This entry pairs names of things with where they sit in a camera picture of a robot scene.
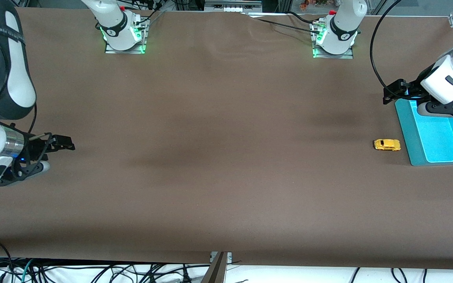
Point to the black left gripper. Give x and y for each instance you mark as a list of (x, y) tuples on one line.
[(412, 89)]

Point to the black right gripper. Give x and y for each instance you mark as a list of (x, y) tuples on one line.
[(36, 148)]

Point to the yellow beetle toy car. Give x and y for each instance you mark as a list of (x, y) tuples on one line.
[(387, 144)]

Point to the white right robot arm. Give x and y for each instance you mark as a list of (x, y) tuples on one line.
[(14, 78)]

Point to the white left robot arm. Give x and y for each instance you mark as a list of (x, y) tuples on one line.
[(439, 84)]

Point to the teal plastic bin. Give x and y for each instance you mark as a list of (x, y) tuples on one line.
[(439, 141)]

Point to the orange flower decoration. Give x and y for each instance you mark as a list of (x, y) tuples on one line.
[(305, 4)]

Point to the brown table cover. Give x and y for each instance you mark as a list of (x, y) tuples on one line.
[(226, 157)]

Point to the grey power strip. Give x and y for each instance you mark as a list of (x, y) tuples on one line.
[(232, 7)]

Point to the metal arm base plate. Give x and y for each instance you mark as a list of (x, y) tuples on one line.
[(321, 56), (110, 50)]

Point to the aluminium profile post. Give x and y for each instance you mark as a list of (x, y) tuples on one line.
[(216, 271)]

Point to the silver frame bracket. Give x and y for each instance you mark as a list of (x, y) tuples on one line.
[(229, 257)]

